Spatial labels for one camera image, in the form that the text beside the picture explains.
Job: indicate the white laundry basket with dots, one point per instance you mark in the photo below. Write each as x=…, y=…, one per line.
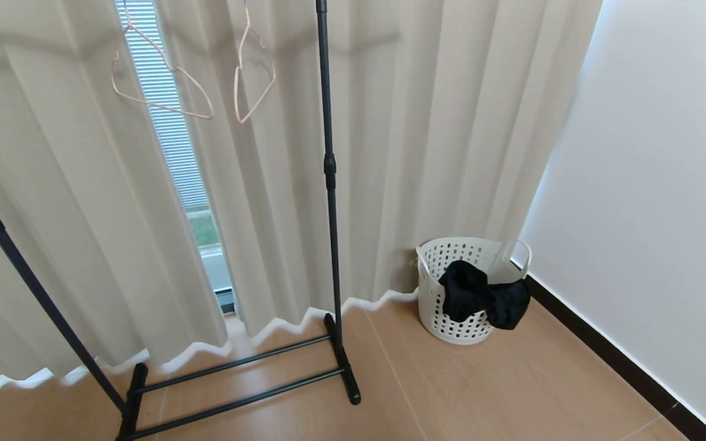
x=445, y=257

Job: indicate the pink clothes hanger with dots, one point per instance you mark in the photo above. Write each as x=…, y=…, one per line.
x=235, y=92
x=163, y=108

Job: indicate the beige curtain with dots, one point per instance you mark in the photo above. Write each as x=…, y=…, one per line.
x=53, y=184
x=420, y=122

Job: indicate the window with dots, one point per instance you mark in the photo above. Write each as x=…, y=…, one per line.
x=169, y=122

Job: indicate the black clothes rack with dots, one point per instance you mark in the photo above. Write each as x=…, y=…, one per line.
x=329, y=171

